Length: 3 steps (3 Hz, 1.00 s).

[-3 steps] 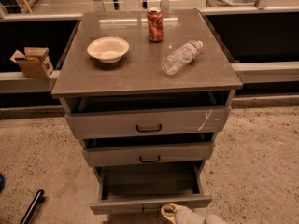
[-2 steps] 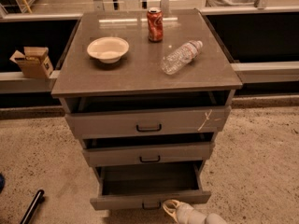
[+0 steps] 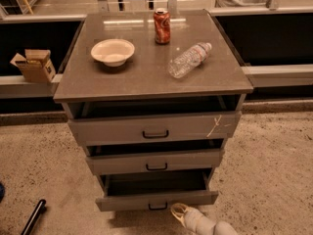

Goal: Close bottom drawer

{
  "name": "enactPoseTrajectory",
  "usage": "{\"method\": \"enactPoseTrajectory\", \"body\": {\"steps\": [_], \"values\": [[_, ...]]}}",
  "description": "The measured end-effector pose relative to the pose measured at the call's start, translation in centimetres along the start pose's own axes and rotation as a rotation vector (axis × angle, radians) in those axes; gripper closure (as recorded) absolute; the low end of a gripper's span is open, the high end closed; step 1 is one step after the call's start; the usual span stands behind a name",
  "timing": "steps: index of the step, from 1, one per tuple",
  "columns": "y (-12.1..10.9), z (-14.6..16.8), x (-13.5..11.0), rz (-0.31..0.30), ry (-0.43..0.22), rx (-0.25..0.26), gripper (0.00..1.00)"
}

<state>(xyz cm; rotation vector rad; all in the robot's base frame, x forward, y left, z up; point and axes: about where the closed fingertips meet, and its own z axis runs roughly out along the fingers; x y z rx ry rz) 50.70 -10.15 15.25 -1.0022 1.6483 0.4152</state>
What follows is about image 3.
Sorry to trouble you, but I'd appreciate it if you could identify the grey bottom drawer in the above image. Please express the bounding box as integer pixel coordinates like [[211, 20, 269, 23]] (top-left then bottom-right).
[[96, 168, 218, 212]]

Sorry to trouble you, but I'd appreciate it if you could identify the open cardboard box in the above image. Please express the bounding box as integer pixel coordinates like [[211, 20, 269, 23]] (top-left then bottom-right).
[[10, 49, 56, 83]]

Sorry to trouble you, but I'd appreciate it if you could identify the white bowl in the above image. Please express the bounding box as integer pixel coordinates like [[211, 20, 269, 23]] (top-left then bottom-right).
[[91, 39, 135, 67]]

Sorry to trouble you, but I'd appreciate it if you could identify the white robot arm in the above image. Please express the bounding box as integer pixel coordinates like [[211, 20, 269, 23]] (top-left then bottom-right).
[[170, 203, 239, 235]]

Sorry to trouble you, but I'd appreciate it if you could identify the clear plastic water bottle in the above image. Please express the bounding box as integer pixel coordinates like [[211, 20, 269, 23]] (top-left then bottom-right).
[[168, 42, 212, 78]]

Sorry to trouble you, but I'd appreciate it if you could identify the blue object at edge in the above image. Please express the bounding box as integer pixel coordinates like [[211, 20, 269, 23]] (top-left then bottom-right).
[[0, 182, 5, 203]]

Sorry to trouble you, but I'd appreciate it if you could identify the black cylindrical pole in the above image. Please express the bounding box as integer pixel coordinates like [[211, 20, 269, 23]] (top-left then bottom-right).
[[21, 199, 46, 235]]

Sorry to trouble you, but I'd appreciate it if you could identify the grey top drawer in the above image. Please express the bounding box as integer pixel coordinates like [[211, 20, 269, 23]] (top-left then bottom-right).
[[68, 111, 242, 146]]

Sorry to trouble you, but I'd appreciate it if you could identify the grey middle drawer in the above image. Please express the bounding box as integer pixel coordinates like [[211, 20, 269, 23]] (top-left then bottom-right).
[[86, 149, 224, 175]]

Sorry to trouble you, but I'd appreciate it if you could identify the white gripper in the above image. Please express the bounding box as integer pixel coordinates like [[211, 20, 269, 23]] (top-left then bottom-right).
[[170, 203, 216, 235]]

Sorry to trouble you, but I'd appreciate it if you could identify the red soda can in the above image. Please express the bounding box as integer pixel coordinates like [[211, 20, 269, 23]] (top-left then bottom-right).
[[154, 8, 170, 44]]

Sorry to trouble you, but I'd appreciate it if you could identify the grey drawer cabinet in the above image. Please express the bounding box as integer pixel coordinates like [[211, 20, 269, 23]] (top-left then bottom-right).
[[53, 9, 254, 188]]

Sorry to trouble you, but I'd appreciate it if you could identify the grey drawer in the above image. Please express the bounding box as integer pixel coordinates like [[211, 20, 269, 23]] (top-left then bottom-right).
[[68, 111, 242, 146], [96, 168, 218, 212], [86, 149, 224, 175]]

